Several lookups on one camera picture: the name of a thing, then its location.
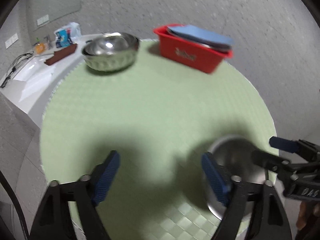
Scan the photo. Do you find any small steel bowl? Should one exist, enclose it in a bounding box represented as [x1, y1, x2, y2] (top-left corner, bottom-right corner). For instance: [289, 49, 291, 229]
[202, 134, 276, 220]

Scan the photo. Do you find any blue plate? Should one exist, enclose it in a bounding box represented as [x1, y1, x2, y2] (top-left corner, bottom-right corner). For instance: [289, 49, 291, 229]
[167, 25, 233, 49]

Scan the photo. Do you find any large steel bowl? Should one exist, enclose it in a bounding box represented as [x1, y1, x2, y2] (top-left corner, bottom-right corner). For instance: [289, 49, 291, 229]
[82, 32, 140, 73]

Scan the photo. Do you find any right hand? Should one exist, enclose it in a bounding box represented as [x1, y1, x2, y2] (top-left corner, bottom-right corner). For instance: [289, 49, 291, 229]
[296, 202, 319, 231]

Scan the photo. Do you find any green tablecloth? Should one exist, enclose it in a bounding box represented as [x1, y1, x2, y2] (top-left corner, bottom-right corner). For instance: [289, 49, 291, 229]
[40, 41, 276, 239]

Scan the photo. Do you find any red plastic basin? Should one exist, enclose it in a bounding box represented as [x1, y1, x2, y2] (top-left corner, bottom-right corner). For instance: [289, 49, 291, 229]
[153, 24, 233, 74]

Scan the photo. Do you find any white sink counter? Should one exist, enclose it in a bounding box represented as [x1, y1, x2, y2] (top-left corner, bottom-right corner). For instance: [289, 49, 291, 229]
[1, 34, 99, 128]

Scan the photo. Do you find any brown folded cloth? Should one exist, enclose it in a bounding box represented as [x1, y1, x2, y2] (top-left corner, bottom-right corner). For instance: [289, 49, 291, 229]
[44, 43, 78, 66]

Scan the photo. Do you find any orange small box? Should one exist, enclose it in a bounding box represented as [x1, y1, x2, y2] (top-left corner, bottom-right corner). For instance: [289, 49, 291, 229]
[34, 42, 47, 55]

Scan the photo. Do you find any steel faucet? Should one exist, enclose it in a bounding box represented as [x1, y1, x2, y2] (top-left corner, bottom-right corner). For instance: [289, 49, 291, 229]
[43, 35, 53, 50]

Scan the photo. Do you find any blue white plastic bag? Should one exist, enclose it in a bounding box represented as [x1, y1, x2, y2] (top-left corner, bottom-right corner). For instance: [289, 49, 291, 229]
[54, 22, 81, 48]

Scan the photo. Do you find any black cable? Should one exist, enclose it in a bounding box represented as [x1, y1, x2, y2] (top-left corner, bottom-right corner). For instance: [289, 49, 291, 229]
[0, 51, 35, 89]

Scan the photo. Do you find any wall mirror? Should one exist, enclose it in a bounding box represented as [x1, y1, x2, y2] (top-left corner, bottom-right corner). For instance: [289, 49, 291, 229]
[25, 0, 81, 32]

